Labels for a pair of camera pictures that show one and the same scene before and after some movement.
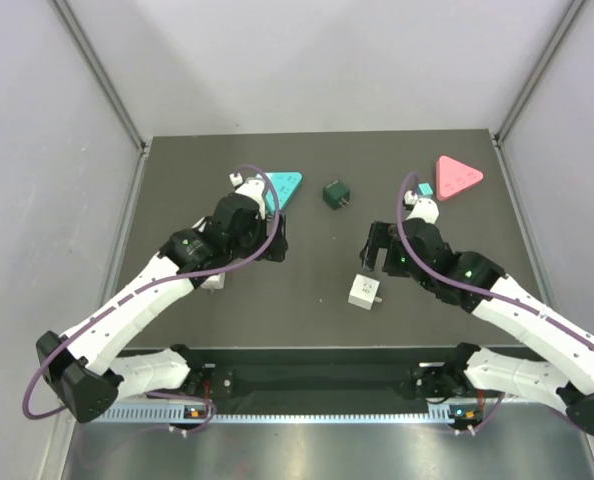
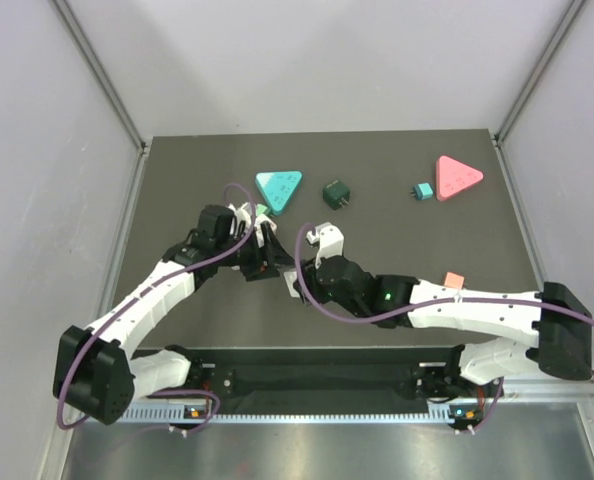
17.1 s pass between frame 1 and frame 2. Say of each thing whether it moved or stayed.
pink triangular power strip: stayed
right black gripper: moved
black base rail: stayed
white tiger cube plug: moved
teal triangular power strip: stayed
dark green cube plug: stayed
